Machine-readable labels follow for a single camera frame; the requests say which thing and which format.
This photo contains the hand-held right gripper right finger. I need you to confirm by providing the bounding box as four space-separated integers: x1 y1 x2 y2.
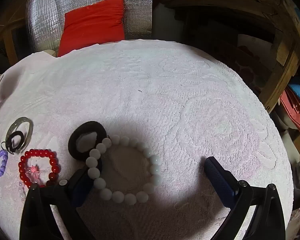
204 156 289 240

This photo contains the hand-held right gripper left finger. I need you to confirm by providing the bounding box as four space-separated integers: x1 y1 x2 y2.
19 159 103 240

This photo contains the white bead bracelet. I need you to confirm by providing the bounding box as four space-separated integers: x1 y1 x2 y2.
86 134 163 204

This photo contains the thin black hair tie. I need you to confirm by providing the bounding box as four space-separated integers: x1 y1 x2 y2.
7 131 25 155

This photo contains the purple bead bracelet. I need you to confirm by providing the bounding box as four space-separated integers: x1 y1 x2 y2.
0 149 8 178

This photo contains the black hair scrunchie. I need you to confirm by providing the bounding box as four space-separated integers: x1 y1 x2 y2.
68 121 108 160

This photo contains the silver bangle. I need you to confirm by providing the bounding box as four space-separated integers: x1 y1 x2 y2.
5 116 33 153

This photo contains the red folded cloth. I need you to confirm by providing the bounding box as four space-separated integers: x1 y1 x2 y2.
281 90 300 135

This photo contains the white terry towel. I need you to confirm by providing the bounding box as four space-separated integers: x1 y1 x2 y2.
0 39 294 240

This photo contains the floral seat cushion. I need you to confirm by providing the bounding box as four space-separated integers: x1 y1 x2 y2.
236 34 275 85

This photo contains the red cushion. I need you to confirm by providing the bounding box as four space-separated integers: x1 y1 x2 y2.
57 0 125 57

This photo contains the dark wooden armchair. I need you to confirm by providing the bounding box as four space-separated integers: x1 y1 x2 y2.
162 0 300 113

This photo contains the silver foil insulation sheet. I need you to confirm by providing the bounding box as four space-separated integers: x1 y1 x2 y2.
26 0 154 53

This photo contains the red bead bracelet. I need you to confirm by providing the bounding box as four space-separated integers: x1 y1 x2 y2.
19 149 61 189

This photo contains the clear bead bracelet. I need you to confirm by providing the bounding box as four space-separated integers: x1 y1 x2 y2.
17 180 28 202

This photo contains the light wooden chair frame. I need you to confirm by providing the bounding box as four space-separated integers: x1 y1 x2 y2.
0 0 38 73

